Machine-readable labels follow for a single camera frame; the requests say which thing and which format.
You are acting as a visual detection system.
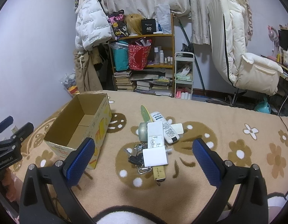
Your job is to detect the white rolling cart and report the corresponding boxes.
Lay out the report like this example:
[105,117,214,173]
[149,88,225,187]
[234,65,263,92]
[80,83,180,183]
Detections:
[173,51,195,100]

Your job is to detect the white puffer jacket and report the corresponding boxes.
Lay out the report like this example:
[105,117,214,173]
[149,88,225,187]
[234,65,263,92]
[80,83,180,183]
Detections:
[75,0,112,53]

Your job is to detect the green cartoon earbuds case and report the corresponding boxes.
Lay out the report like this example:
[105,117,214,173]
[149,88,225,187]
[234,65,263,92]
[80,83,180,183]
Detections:
[138,122,148,142]

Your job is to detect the wooden key tag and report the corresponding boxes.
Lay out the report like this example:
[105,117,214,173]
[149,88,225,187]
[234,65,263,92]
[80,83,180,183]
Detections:
[152,166,166,186]

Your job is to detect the white lotion tube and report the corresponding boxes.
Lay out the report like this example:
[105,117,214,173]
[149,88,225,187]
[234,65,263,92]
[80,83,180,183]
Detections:
[150,111,179,144]

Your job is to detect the black box labelled 40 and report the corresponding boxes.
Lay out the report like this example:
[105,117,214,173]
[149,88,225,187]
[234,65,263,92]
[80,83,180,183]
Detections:
[141,19,157,34]

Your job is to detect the tan hanging coat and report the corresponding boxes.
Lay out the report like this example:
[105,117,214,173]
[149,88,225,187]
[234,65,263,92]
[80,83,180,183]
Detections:
[74,47,103,93]

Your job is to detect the beige patterned carpet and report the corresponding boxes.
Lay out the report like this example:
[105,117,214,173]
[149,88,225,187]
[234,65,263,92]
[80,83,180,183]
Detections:
[11,91,288,223]

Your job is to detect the teal watering can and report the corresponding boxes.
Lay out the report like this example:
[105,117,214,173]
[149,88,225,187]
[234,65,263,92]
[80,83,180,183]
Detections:
[254,97,271,114]

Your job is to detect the bag of plush toys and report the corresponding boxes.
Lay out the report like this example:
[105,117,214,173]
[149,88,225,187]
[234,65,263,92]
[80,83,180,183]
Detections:
[60,72,80,97]

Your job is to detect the cardboard box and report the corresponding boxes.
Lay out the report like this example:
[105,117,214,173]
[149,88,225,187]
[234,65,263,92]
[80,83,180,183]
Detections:
[44,93,112,169]

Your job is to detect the green yellow oval pouch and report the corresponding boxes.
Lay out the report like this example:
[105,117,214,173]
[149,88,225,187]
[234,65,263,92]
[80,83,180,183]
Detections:
[140,105,153,122]

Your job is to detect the white flat power bank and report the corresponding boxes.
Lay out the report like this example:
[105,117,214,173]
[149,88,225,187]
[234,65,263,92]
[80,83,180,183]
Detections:
[171,123,184,135]

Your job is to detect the white remote control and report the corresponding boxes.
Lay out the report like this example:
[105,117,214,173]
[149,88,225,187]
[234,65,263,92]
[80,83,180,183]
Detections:
[147,121,165,148]

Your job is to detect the stack of books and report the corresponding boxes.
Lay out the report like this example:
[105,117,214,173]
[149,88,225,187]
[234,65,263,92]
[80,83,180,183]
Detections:
[113,67,173,97]

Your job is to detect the cream padded chair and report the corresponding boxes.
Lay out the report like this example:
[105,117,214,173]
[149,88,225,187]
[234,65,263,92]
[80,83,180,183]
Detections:
[208,0,283,96]

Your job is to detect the red gift bag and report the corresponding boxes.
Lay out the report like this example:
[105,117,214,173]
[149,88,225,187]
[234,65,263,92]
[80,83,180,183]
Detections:
[128,38,152,71]

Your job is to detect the blonde wig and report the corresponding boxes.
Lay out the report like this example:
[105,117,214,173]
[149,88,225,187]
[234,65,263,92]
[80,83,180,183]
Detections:
[125,14,143,35]

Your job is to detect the white square charger block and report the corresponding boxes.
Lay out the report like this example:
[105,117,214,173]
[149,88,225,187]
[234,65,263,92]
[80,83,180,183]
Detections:
[143,146,172,167]

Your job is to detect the wooden shelf unit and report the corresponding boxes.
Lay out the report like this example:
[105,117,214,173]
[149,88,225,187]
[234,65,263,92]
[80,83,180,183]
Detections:
[108,14,175,97]

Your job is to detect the keys with black fob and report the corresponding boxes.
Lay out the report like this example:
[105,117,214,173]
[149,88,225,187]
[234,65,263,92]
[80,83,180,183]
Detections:
[123,143,152,175]

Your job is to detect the teal storage bag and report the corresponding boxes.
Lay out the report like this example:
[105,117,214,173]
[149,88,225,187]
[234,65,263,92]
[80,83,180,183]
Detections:
[109,41,129,71]

